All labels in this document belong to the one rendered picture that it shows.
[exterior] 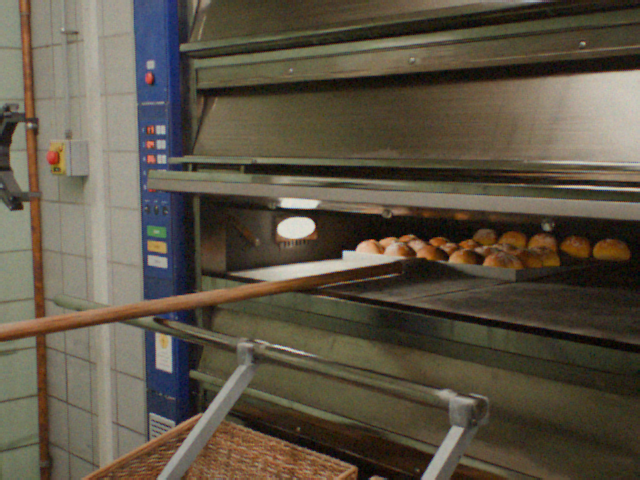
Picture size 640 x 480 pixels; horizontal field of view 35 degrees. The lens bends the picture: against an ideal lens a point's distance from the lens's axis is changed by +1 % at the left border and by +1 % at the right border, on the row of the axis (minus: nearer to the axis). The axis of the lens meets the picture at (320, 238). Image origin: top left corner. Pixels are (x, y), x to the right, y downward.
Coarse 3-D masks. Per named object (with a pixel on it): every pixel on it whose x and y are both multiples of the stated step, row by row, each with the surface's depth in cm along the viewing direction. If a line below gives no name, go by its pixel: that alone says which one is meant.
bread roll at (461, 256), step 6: (456, 252) 244; (462, 252) 242; (468, 252) 241; (474, 252) 241; (450, 258) 245; (456, 258) 242; (462, 258) 241; (468, 258) 240; (474, 258) 240; (480, 258) 240; (474, 264) 240; (480, 264) 240
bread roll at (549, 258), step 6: (540, 246) 247; (534, 252) 245; (540, 252) 244; (546, 252) 244; (552, 252) 244; (540, 258) 244; (546, 258) 243; (552, 258) 243; (558, 258) 244; (546, 264) 243; (552, 264) 243; (558, 264) 244
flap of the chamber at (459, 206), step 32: (192, 192) 220; (224, 192) 210; (256, 192) 201; (288, 192) 193; (320, 192) 186; (352, 192) 180; (384, 192) 173; (416, 192) 168; (576, 224) 157; (608, 224) 148
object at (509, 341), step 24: (216, 288) 241; (312, 288) 222; (312, 312) 214; (336, 312) 208; (360, 312) 202; (384, 312) 197; (408, 312) 192; (432, 312) 191; (432, 336) 188; (456, 336) 183; (480, 336) 178; (504, 336) 174; (528, 336) 170; (552, 336) 168; (576, 336) 168; (552, 360) 167; (576, 360) 163; (600, 360) 160; (624, 360) 157
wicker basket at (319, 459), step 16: (176, 432) 238; (224, 432) 235; (240, 432) 231; (256, 432) 227; (144, 448) 233; (176, 448) 239; (208, 448) 239; (224, 448) 234; (240, 448) 230; (256, 448) 226; (288, 448) 218; (304, 448) 215; (112, 464) 227; (128, 464) 230; (144, 464) 233; (160, 464) 236; (192, 464) 242; (208, 464) 238; (224, 464) 233; (240, 464) 229; (256, 464) 225; (272, 464) 221; (288, 464) 217; (304, 464) 214; (320, 464) 210; (336, 464) 207
